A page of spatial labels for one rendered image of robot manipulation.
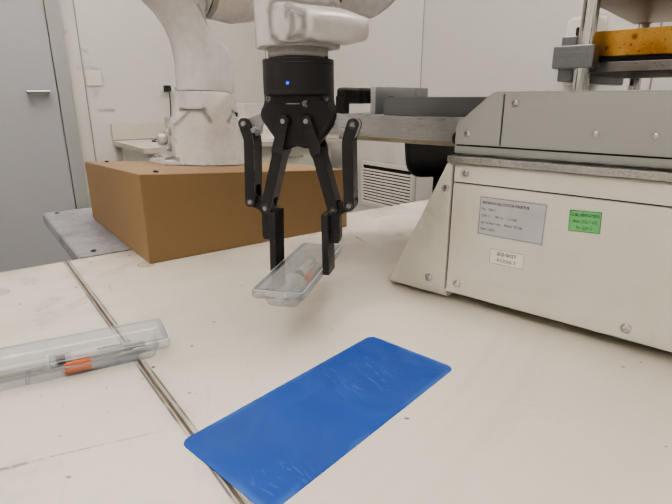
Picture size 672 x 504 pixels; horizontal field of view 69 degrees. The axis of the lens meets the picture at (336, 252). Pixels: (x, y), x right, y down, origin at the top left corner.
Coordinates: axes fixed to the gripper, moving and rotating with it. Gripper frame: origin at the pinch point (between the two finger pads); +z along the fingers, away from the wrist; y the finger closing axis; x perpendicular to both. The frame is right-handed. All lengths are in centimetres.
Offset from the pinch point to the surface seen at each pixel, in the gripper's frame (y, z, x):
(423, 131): -12.4, -12.1, -15.4
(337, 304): -3.7, 8.1, -1.9
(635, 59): -33.7, -19.9, -5.3
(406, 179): 10, 28, -249
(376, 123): -5.6, -13.0, -19.0
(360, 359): -9.0, 8.2, 10.7
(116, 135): 183, 2, -215
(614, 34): -31.6, -22.3, -6.0
